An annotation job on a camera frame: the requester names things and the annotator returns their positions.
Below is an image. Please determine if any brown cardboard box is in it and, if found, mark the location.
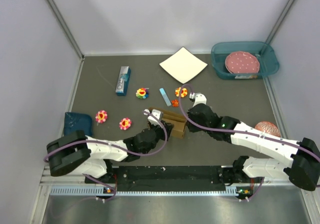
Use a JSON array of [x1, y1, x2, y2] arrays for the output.
[[148, 107, 187, 139]]

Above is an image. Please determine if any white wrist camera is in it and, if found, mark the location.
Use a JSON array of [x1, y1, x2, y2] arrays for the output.
[[189, 92, 207, 107], [143, 109, 163, 126]]

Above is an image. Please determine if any dark blue dish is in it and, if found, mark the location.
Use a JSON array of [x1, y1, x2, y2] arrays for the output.
[[63, 112, 93, 136]]

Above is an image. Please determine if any white square plate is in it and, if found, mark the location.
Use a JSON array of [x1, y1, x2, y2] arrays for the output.
[[159, 47, 208, 84]]

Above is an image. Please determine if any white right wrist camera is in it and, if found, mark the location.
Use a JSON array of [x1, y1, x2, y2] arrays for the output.
[[189, 92, 207, 107]]

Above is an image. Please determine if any orange red small toy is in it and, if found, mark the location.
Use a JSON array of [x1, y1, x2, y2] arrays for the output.
[[171, 99, 179, 107]]

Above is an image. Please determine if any light blue stick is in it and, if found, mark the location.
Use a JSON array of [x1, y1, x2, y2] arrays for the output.
[[159, 88, 172, 107]]

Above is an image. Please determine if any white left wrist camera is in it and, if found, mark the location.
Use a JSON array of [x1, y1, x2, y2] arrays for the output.
[[143, 109, 163, 126]]

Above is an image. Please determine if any rainbow plush flower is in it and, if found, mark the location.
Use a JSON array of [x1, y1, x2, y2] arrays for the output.
[[135, 87, 149, 100]]

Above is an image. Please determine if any teal plastic bin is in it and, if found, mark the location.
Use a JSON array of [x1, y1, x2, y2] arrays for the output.
[[211, 41, 280, 80]]

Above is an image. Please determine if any orange plush flower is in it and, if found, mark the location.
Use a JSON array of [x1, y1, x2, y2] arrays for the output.
[[175, 87, 188, 98]]

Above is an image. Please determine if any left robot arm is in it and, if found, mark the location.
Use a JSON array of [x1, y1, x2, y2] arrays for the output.
[[44, 121, 174, 183]]

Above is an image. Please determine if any pink patterned bowl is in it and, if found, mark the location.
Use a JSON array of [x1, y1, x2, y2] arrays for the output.
[[254, 121, 281, 137]]

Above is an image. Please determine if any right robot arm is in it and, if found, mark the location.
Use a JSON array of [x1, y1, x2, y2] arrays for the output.
[[184, 103, 320, 191]]

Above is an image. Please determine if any blue toothpaste box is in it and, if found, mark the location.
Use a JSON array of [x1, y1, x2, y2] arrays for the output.
[[115, 66, 131, 96]]

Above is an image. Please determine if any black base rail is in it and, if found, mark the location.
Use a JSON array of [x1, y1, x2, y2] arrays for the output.
[[84, 165, 263, 192]]

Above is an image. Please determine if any pink plush flower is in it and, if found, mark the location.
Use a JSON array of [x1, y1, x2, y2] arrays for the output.
[[119, 117, 132, 131], [95, 110, 108, 124]]

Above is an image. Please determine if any pink dotted plate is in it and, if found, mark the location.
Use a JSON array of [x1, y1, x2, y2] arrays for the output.
[[224, 51, 260, 74]]

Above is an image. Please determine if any white cable duct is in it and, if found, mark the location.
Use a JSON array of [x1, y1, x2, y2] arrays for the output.
[[50, 186, 252, 197]]

